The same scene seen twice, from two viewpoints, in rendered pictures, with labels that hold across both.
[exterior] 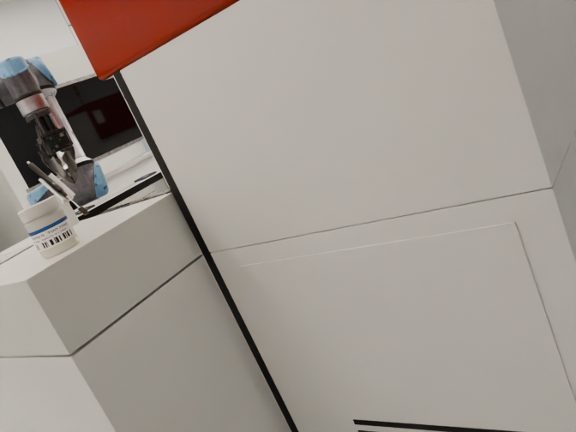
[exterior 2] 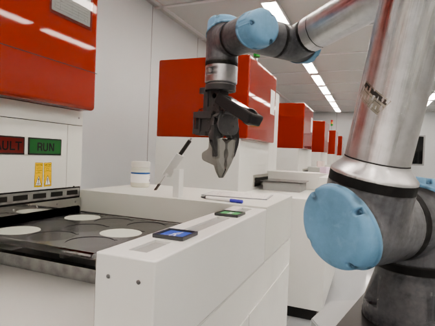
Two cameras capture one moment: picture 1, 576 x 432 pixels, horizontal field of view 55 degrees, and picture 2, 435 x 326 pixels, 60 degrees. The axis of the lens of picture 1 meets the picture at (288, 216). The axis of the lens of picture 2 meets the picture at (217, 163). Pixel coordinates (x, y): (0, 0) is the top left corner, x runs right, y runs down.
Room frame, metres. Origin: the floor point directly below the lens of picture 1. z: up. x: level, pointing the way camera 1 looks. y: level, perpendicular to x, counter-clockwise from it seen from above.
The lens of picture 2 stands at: (2.43, 0.24, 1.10)
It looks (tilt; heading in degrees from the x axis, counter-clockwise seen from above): 1 degrees down; 162
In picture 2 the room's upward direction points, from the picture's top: 2 degrees clockwise
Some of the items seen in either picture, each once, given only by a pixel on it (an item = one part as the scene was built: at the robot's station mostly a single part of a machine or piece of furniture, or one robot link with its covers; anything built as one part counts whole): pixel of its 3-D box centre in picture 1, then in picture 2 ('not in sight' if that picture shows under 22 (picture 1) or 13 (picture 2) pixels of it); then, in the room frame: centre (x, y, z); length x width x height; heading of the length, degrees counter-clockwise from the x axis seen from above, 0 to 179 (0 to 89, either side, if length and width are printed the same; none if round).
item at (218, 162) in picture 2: (73, 165); (211, 157); (1.61, 0.50, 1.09); 0.06 x 0.03 x 0.09; 30
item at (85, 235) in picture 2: not in sight; (85, 228); (1.44, 0.22, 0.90); 0.34 x 0.34 x 0.01; 50
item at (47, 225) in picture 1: (49, 227); (140, 174); (1.01, 0.40, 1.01); 0.07 x 0.07 x 0.10
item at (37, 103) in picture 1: (34, 105); (220, 76); (1.61, 0.51, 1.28); 0.08 x 0.08 x 0.05
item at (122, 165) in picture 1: (89, 166); not in sight; (5.26, 1.49, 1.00); 1.80 x 1.08 x 2.00; 140
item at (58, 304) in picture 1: (45, 280); (189, 213); (1.21, 0.55, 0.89); 0.62 x 0.35 x 0.14; 50
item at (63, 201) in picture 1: (63, 200); (173, 174); (1.32, 0.47, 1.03); 0.06 x 0.04 x 0.13; 50
